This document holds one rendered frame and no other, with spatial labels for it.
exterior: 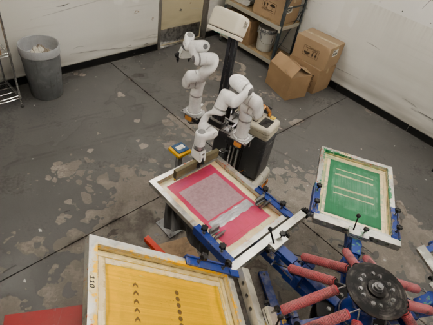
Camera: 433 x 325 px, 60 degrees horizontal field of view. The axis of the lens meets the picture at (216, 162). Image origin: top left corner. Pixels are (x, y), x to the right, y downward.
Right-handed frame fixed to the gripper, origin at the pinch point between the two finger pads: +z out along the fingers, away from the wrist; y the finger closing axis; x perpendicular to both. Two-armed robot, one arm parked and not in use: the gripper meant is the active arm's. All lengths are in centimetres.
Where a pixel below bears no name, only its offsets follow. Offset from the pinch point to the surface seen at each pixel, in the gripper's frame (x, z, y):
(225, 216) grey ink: 6.0, 13.8, -38.7
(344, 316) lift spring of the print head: 20, -15, -128
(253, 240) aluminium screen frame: 6, 11, -63
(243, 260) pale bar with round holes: 25, 6, -71
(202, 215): 17.2, 14.5, -27.9
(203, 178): -5.5, 14.7, -3.8
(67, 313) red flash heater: 114, -1, -43
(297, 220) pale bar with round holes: -25, 6, -72
